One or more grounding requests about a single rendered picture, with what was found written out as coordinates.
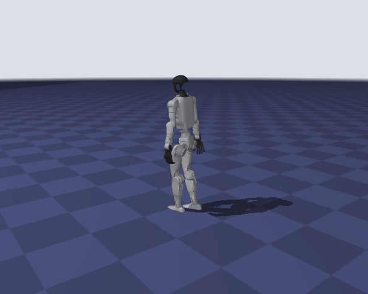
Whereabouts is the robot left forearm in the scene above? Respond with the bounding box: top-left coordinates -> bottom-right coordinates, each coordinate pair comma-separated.
164,122 -> 174,150

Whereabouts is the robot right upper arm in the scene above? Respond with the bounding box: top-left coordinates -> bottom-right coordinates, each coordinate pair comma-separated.
192,96 -> 197,122

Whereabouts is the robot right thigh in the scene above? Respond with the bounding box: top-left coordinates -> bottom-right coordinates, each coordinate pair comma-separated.
182,140 -> 197,179

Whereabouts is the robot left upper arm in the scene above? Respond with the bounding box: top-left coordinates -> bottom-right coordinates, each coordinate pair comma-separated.
167,99 -> 178,129

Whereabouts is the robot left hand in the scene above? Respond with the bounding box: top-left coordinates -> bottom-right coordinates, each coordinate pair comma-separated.
164,145 -> 175,164

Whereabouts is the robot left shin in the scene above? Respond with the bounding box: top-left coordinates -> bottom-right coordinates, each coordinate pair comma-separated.
172,176 -> 183,208

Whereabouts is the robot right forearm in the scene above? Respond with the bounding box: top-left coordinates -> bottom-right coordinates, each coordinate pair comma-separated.
193,119 -> 200,139

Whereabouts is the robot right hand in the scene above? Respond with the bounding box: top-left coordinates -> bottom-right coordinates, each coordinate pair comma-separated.
194,134 -> 205,154

